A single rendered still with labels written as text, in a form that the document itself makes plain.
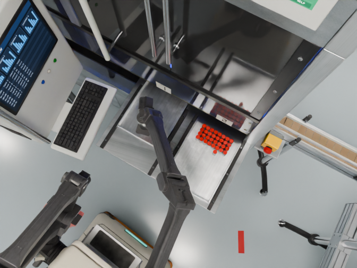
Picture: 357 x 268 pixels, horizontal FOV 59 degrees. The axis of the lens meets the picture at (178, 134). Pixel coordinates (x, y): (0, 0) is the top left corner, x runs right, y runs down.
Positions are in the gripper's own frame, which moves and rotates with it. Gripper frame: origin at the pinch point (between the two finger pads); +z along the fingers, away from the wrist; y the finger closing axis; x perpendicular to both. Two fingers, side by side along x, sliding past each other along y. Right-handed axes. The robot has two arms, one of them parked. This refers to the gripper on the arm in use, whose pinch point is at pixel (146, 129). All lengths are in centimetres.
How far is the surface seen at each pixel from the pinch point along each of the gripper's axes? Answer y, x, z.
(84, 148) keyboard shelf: -15.5, 31.6, 14.0
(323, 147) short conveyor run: 12, -87, -4
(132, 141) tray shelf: -6.5, 6.4, 6.2
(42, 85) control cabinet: 4, 51, -15
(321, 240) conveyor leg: -28, -123, 64
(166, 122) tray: 7.7, -8.0, 5.7
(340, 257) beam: -35, -123, 38
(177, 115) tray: 13.2, -12.7, 5.7
